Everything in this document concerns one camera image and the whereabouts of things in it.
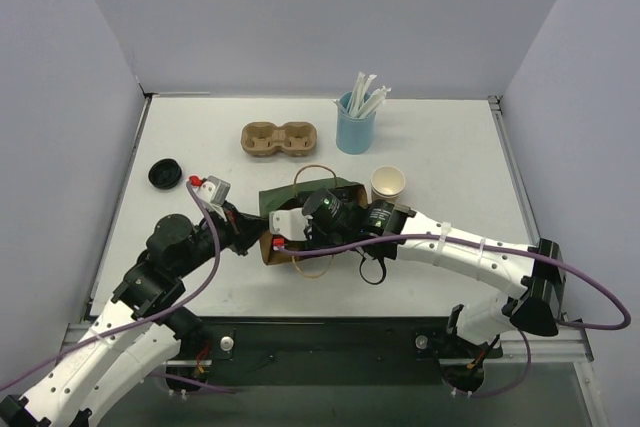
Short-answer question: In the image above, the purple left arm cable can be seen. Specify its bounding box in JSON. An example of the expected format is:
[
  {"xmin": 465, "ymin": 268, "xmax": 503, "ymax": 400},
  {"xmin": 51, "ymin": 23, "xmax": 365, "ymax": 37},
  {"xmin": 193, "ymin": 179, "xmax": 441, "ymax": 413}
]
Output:
[{"xmin": 0, "ymin": 179, "xmax": 236, "ymax": 393}]

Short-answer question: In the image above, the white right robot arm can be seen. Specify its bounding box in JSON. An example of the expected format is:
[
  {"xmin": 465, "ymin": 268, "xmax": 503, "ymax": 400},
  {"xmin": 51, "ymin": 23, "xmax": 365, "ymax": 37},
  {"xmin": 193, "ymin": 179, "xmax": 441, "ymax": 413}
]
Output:
[{"xmin": 302, "ymin": 188, "xmax": 565, "ymax": 355}]

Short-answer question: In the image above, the brown cardboard cup carrier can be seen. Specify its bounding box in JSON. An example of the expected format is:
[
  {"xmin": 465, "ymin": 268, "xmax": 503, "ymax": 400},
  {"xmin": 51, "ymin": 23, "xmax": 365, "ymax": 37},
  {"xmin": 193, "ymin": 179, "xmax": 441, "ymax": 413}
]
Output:
[{"xmin": 240, "ymin": 121, "xmax": 318, "ymax": 157}]

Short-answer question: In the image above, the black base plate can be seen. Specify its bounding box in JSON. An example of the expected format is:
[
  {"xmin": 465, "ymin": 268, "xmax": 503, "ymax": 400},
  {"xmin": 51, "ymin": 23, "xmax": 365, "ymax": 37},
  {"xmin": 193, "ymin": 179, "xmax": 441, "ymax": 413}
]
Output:
[{"xmin": 157, "ymin": 317, "xmax": 502, "ymax": 392}]

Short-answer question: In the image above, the black lid stack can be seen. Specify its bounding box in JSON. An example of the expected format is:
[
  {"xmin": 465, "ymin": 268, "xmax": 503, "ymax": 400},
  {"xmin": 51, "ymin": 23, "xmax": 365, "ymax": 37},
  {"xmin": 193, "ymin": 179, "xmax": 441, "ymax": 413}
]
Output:
[{"xmin": 147, "ymin": 158, "xmax": 183, "ymax": 191}]

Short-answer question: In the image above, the blue straw holder cup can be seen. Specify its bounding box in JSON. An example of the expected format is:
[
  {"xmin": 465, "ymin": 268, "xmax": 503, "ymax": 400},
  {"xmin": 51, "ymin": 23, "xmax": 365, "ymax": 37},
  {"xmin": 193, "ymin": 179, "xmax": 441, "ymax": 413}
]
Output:
[{"xmin": 336, "ymin": 92, "xmax": 376, "ymax": 155}]

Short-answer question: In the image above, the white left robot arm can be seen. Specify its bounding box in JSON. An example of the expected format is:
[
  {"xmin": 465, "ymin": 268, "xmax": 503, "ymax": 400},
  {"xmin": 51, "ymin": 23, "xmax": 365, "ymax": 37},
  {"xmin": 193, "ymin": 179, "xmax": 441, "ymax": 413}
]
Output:
[{"xmin": 1, "ymin": 203, "xmax": 268, "ymax": 426}]

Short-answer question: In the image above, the green paper bag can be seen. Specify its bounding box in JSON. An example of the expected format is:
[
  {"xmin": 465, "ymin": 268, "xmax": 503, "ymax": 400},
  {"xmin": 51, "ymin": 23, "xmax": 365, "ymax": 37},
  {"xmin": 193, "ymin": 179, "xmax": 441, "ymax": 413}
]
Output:
[{"xmin": 259, "ymin": 164, "xmax": 369, "ymax": 280}]

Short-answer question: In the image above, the brown paper cup stack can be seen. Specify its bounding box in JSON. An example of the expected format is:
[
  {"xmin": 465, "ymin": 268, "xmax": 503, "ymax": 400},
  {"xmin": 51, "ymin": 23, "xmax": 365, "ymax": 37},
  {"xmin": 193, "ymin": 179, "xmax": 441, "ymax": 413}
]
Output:
[{"xmin": 370, "ymin": 166, "xmax": 406, "ymax": 203}]

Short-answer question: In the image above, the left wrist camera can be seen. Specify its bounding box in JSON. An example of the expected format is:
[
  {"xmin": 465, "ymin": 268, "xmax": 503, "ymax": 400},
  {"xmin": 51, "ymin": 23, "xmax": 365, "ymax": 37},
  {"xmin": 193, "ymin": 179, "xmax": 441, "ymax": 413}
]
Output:
[{"xmin": 188, "ymin": 175, "xmax": 231, "ymax": 215}]

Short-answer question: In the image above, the aluminium table rail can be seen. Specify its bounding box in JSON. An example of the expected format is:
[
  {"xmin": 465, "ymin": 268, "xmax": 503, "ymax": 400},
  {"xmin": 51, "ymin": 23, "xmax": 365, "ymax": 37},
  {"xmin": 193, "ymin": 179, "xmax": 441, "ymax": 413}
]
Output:
[{"xmin": 82, "ymin": 94, "xmax": 154, "ymax": 321}]

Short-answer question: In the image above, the white wrapped straw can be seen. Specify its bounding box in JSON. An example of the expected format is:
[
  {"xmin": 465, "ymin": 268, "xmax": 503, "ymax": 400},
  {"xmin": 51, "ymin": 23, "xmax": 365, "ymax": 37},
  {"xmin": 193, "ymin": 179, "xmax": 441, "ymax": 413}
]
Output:
[
  {"xmin": 358, "ymin": 86, "xmax": 392, "ymax": 118},
  {"xmin": 354, "ymin": 74, "xmax": 377, "ymax": 118},
  {"xmin": 348, "ymin": 72, "xmax": 365, "ymax": 116}
]

